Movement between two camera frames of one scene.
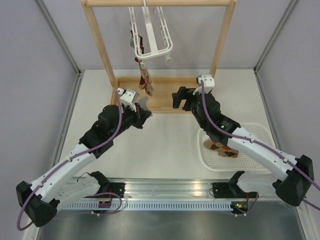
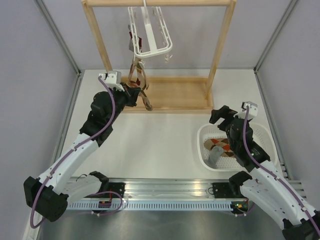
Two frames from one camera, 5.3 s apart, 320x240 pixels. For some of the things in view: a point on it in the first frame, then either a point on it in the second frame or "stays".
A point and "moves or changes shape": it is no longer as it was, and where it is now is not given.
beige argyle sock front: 222,150 stays
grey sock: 142,103 -> 216,152
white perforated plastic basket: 211,160 stays
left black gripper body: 133,117 -> 125,98
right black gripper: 183,91 -> 224,112
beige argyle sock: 145,81 moves or changes shape
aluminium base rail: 157,188 stays
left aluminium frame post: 63,44 stays
